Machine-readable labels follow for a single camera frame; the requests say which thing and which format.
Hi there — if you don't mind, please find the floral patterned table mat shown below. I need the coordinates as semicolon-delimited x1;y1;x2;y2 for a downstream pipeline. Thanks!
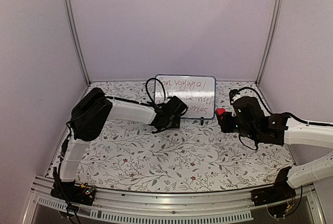
45;80;294;193

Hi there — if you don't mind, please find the right aluminium corner post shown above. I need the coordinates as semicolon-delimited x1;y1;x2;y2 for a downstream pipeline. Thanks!
255;0;283;87

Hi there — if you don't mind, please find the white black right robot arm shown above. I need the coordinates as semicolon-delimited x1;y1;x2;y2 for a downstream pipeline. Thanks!
215;96;332;201

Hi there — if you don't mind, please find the aluminium corner post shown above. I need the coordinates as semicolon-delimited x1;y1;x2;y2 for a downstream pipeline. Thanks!
63;0;91;86
255;0;283;87

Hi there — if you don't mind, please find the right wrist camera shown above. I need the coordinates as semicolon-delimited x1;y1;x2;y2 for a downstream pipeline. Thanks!
229;89;243;105

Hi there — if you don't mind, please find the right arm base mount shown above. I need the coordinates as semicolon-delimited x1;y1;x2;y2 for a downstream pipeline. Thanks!
251;166;296;206

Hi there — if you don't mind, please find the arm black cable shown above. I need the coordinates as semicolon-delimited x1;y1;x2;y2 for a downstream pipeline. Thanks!
230;86;333;127
104;77;170;108

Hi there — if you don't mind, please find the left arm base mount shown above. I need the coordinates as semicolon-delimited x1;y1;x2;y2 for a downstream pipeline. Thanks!
50;167;96;206

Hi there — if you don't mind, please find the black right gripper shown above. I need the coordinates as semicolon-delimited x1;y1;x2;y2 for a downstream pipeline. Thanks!
219;111;258;141

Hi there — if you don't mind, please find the aluminium front rail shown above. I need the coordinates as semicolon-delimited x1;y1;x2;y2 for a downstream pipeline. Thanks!
23;176;327;223

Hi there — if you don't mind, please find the left aluminium corner post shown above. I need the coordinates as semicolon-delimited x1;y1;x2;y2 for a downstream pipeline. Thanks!
63;0;91;86

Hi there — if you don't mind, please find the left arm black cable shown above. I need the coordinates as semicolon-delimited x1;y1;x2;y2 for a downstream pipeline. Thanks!
104;77;170;108

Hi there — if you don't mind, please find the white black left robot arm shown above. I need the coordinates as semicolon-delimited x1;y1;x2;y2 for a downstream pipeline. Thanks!
53;87;188;200

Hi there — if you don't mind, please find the red whiteboard eraser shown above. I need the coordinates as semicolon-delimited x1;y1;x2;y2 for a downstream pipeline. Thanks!
215;108;226;116

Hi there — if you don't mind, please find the blue framed whiteboard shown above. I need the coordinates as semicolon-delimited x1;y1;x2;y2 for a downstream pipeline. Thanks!
154;74;216;120

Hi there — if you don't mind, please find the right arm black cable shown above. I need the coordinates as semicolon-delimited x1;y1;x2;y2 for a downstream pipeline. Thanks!
230;86;333;127

